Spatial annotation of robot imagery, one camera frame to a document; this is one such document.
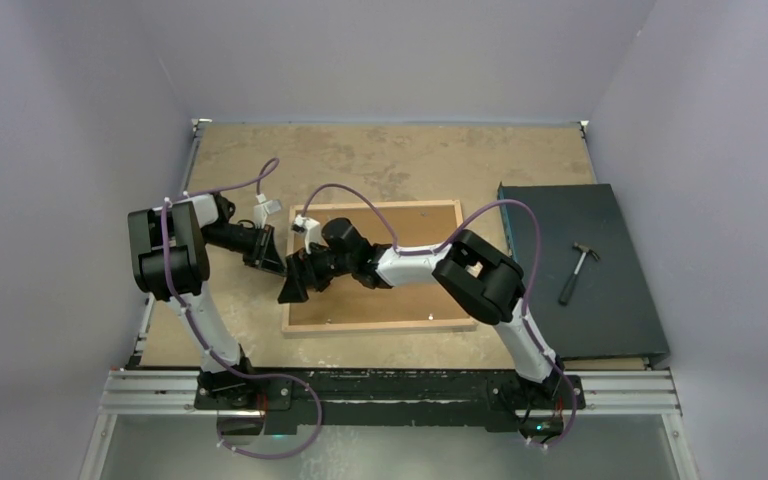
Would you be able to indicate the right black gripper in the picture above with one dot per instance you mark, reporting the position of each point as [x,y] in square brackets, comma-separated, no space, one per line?
[295,289]

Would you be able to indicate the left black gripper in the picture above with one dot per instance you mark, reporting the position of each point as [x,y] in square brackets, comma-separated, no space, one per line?
[268,258]

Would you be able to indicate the brown backing board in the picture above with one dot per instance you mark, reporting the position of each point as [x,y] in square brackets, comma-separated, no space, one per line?
[397,298]

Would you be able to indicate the wooden picture frame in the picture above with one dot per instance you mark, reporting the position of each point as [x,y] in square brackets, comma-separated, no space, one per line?
[371,326]

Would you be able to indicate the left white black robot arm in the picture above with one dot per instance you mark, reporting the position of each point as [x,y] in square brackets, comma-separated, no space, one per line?
[169,259]

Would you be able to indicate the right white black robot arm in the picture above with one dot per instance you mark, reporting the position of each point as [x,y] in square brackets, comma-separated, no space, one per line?
[487,284]

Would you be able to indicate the small hammer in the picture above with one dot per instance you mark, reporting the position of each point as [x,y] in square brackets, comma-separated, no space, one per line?
[569,287]

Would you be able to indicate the dark blue book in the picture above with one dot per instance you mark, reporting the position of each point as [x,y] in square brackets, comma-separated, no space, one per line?
[612,313]

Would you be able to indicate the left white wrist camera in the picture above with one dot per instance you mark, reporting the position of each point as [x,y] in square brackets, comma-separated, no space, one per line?
[263,208]

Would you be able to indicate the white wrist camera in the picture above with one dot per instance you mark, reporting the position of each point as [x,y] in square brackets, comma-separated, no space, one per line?
[263,208]
[309,229]

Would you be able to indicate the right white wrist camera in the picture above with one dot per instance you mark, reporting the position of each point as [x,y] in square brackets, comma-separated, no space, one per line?
[309,229]

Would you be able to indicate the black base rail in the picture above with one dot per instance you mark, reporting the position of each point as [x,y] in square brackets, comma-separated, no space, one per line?
[497,400]

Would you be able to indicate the aluminium frame rails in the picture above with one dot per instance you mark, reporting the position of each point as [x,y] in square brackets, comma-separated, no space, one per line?
[148,426]

